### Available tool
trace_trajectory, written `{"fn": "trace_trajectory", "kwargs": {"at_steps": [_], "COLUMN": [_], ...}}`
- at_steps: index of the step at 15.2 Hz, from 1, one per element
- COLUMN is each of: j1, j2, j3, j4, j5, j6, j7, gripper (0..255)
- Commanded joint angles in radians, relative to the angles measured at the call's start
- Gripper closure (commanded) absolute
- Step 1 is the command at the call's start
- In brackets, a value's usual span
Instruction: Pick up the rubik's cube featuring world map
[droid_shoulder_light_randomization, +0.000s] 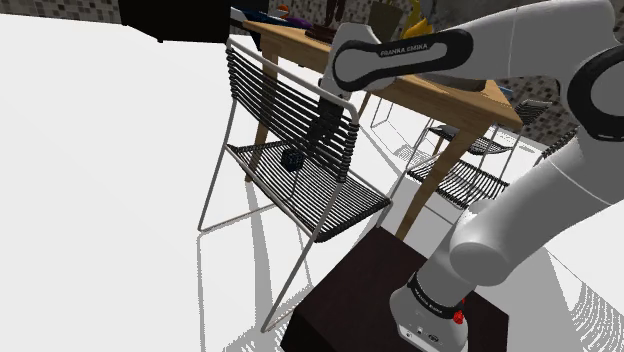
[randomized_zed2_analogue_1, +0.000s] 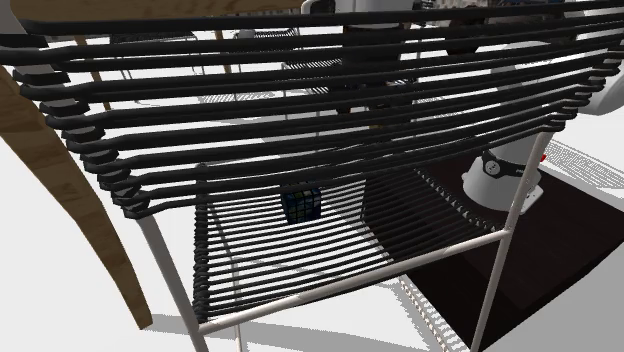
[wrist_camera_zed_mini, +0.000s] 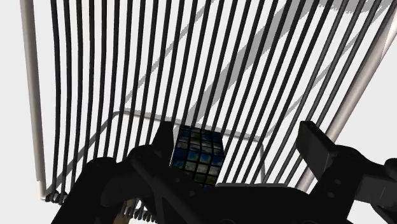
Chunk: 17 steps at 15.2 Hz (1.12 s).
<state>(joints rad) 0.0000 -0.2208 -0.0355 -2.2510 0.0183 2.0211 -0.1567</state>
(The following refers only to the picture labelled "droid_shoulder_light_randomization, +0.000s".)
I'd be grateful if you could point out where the black cabinet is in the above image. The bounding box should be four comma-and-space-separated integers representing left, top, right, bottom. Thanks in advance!
118, 0, 270, 45

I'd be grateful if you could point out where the dark robot stand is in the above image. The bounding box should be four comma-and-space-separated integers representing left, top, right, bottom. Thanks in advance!
280, 226, 511, 352

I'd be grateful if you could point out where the wooden table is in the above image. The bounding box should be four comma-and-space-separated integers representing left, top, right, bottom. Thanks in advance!
242, 19, 525, 243

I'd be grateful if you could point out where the olive green pot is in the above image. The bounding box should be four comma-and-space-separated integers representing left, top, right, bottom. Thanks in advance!
367, 0, 405, 43

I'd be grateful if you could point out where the wire chair with black cords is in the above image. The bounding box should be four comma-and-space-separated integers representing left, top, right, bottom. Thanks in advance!
427, 98, 555, 173
197, 37, 394, 335
376, 119, 581, 229

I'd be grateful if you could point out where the yellow figure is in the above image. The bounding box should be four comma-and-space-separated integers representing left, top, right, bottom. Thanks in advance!
400, 0, 436, 40

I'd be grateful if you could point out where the dark blue cube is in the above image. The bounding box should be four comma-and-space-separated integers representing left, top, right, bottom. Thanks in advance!
281, 148, 306, 173

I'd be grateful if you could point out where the dark brown figure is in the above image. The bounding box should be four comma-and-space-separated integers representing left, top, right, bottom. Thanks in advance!
323, 0, 348, 28

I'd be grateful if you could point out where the dark brown flat stack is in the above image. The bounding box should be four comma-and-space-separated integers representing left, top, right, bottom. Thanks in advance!
304, 24, 340, 46

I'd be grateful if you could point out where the dark blue flat object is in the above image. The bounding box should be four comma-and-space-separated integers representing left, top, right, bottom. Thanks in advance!
229, 6, 290, 27

